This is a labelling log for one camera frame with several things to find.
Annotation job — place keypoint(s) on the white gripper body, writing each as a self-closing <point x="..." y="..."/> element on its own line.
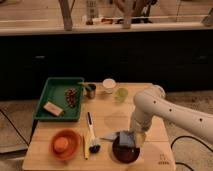
<point x="139" y="125"/>

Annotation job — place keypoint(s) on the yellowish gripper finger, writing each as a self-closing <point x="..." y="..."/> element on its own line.
<point x="140" y="139"/>
<point x="131" y="139"/>

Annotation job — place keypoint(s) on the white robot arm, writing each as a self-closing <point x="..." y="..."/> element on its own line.
<point x="151" y="102"/>

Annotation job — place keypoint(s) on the dark purple bowl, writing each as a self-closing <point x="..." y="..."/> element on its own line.
<point x="125" y="154"/>

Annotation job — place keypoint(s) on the orange bowl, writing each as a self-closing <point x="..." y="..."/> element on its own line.
<point x="74" y="140"/>

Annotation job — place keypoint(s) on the green translucent cup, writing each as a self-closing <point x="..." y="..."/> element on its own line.
<point x="121" y="94"/>

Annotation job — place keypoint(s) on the black white dish brush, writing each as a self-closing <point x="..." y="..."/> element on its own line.
<point x="94" y="141"/>

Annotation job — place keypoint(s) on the yellow stick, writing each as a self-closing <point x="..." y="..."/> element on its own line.
<point x="86" y="146"/>

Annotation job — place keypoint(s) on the white cup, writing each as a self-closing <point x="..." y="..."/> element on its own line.
<point x="109" y="85"/>

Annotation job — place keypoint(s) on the metal cup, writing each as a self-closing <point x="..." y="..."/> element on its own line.
<point x="90" y="91"/>

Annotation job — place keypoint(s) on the orange round object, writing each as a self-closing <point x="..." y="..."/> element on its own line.
<point x="61" y="144"/>

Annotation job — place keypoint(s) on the bunch of red grapes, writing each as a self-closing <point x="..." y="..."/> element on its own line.
<point x="71" y="95"/>

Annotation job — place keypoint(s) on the tan wooden block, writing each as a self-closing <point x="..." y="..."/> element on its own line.
<point x="53" y="109"/>

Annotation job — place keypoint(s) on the green plastic tray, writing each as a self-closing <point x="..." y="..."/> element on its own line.
<point x="54" y="92"/>

